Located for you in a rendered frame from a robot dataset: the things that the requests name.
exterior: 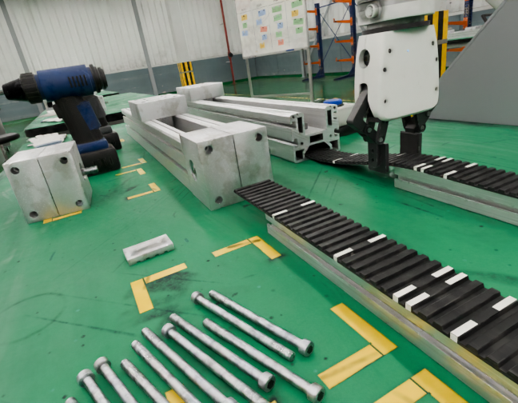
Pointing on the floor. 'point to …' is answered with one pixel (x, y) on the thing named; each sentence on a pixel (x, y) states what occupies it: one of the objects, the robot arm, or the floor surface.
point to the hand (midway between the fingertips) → (394, 153)
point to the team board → (273, 33)
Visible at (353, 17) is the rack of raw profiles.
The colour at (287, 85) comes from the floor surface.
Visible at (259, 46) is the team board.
